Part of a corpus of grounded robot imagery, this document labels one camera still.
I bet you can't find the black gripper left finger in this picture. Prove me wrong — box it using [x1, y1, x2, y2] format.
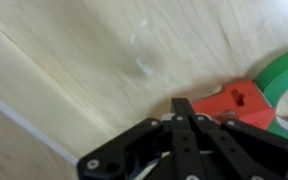
[77, 97, 202, 180]

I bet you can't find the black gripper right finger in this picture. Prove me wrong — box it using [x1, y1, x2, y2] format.
[193, 113, 288, 180]

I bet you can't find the red tape dispenser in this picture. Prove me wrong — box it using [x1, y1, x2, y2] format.
[160, 79, 277, 132]

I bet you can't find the wide green tape roll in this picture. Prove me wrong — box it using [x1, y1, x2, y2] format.
[253, 45, 288, 145]

